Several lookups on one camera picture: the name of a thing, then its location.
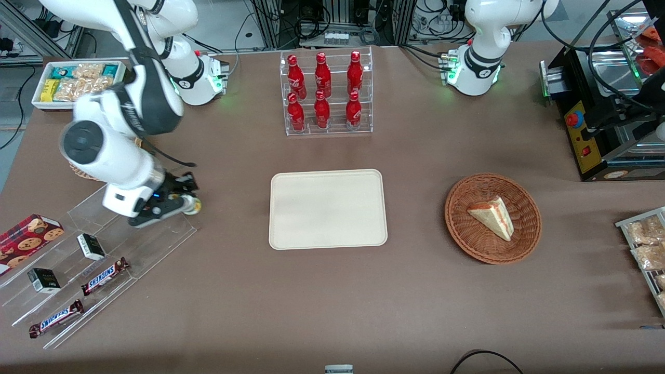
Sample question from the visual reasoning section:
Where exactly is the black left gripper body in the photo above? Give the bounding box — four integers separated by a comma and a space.
616, 68, 665, 126

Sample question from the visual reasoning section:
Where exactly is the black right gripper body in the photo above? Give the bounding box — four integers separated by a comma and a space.
148, 172, 189, 214

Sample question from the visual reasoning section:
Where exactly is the cream plastic tray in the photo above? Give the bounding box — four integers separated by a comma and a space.
269, 169, 389, 251

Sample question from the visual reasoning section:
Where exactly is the black oven machine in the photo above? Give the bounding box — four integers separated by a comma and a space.
539, 44, 665, 182

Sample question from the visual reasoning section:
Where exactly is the red food pack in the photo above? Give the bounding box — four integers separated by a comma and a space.
636, 26, 665, 76

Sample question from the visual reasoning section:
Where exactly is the clear acrylic stepped stand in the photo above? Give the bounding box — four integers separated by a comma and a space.
0, 182, 198, 350

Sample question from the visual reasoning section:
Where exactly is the shiny metal pan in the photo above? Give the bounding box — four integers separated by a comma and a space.
607, 9, 665, 89

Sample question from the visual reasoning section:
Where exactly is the tan wicker basket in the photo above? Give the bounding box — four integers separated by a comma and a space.
69, 134, 145, 182

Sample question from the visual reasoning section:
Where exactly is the small black box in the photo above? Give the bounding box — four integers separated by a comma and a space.
27, 268, 61, 295
77, 233, 107, 261

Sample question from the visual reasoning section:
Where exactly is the snickers chocolate bar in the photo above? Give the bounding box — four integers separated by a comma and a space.
29, 299, 84, 339
81, 257, 130, 297

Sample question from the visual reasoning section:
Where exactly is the clear bag of pastry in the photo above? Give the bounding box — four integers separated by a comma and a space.
631, 243, 665, 271
626, 216, 665, 246

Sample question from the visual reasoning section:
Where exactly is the red cola bottle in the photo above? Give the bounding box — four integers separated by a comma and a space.
347, 50, 364, 96
314, 52, 332, 98
287, 54, 307, 100
287, 92, 305, 132
314, 90, 330, 129
345, 90, 363, 130

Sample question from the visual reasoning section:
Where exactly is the wrapped triangle sandwich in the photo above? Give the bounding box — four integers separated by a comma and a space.
467, 196, 515, 242

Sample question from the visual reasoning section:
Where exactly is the clear bag of crackers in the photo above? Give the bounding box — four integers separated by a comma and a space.
73, 62, 104, 81
53, 77, 115, 102

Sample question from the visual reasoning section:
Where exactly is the red cookie box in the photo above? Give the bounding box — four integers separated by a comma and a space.
0, 213, 65, 276

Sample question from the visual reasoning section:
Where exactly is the white snack bin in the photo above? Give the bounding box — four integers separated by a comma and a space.
31, 60, 128, 111

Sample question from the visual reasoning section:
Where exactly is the round brown wicker basket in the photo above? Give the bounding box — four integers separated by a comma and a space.
444, 173, 542, 265

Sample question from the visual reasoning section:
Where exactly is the clear acrylic bottle rack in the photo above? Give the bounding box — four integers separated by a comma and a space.
280, 46, 374, 137

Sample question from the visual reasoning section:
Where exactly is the metal wire tray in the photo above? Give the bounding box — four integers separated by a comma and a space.
615, 207, 665, 317

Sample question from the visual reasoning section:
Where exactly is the black cable loop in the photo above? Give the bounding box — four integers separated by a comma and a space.
449, 350, 525, 374

